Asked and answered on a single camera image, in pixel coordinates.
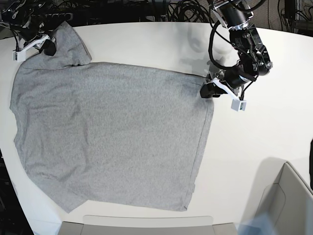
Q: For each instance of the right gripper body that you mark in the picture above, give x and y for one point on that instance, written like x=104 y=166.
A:
x=30 y=35

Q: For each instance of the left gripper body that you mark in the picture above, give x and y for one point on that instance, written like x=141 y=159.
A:
x=232 y=80

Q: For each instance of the grey T-shirt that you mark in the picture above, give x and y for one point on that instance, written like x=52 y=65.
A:
x=108 y=132

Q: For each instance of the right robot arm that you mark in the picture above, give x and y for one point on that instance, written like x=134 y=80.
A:
x=26 y=21

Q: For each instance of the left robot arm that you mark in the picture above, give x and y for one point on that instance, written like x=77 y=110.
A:
x=254 y=61

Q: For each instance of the black power strip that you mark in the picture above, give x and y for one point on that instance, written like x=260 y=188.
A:
x=60 y=16

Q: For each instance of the black object right edge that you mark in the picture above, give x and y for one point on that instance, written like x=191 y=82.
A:
x=311 y=160

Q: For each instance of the grey tray front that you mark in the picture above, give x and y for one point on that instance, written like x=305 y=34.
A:
x=109 y=225

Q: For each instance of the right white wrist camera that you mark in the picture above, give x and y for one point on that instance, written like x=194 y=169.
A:
x=19 y=54

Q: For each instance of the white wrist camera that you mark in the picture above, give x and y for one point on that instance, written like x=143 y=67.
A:
x=237 y=103
x=19 y=54

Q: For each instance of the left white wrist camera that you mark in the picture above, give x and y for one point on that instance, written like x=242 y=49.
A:
x=237 y=103

